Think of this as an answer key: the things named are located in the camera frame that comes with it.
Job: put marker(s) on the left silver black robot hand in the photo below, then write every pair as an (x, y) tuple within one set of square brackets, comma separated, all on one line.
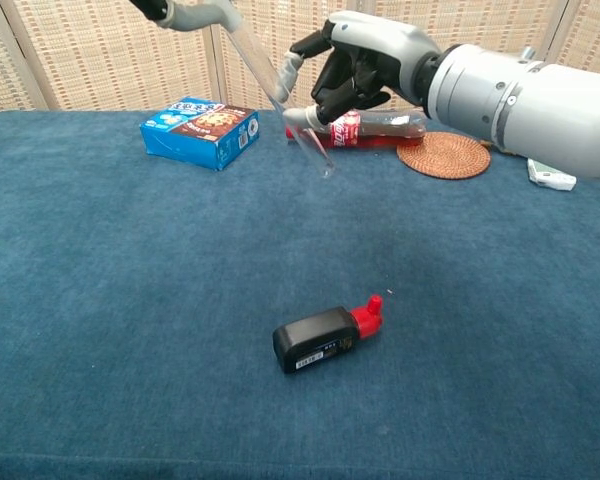
[(190, 12)]

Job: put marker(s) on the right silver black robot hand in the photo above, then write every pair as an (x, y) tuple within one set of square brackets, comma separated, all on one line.
[(375, 55)]

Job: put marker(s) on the clear glass test tube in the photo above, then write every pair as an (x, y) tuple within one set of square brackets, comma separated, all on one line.
[(268, 75)]

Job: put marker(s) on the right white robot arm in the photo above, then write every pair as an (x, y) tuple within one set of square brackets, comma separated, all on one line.
[(530, 105)]

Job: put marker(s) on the woven folding screen panel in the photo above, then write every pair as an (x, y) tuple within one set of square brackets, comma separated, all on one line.
[(480, 20), (260, 15), (595, 25), (115, 65), (0, 75)]

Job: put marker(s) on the cola bottle with red cap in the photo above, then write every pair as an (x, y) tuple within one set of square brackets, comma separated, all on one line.
[(380, 127)]

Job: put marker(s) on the blue cookie box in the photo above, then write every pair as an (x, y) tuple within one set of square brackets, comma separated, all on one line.
[(200, 135)]

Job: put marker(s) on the round woven rattan coaster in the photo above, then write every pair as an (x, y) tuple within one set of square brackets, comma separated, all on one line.
[(445, 157)]

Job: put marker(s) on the white green tissue pack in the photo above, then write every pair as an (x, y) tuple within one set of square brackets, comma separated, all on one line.
[(550, 181)]

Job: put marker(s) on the black ink bottle red cap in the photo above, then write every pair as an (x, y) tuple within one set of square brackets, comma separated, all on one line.
[(315, 340)]

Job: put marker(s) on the blue table cloth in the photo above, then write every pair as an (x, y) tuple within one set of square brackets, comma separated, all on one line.
[(130, 325)]

